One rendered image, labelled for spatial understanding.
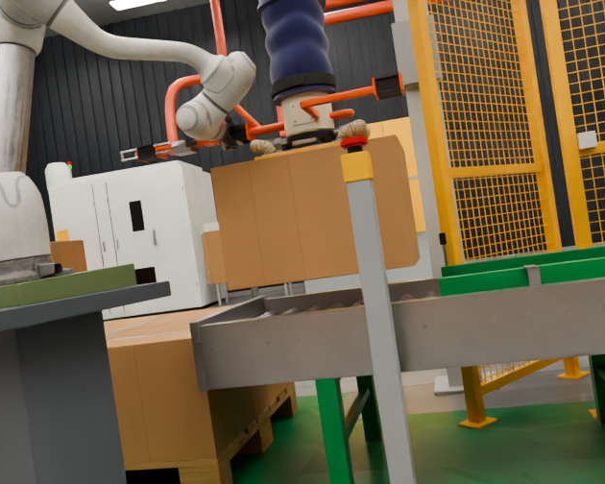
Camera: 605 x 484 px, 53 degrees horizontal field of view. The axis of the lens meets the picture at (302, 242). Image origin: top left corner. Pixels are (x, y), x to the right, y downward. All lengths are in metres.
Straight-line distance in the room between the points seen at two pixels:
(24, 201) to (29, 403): 0.47
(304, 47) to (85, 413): 1.28
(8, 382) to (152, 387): 0.71
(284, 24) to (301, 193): 0.57
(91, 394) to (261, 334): 0.50
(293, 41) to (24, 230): 1.04
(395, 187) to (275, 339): 0.57
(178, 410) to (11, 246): 0.84
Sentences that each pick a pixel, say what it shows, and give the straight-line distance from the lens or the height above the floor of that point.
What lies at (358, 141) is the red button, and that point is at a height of 1.02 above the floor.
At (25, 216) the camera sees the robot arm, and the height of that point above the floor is 0.95.
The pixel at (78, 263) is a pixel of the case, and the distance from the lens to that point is 2.61.
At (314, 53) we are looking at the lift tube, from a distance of 2.07.
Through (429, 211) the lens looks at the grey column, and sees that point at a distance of 2.96.
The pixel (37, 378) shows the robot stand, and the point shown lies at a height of 0.58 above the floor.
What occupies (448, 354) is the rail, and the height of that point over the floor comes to 0.44.
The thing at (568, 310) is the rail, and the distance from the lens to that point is 1.71.
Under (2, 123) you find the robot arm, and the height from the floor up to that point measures 1.23.
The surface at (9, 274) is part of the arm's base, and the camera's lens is 1.57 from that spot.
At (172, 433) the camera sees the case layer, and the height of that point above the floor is 0.24.
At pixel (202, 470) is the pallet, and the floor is 0.11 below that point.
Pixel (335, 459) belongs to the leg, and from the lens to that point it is 1.83.
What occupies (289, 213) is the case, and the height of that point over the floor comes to 0.89.
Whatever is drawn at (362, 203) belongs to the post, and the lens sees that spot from 1.51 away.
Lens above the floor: 0.79
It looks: level
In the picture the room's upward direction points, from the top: 8 degrees counter-clockwise
